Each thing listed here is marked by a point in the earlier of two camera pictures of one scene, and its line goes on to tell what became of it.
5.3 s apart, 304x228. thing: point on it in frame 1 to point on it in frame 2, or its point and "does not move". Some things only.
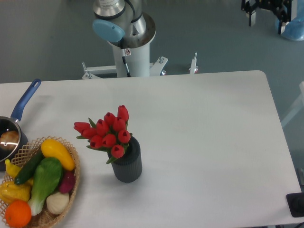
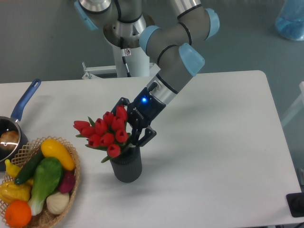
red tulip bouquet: (110, 134) does not move
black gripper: (283, 11) to (141, 112)
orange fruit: (18, 213) does not move
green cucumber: (28, 167) does not move
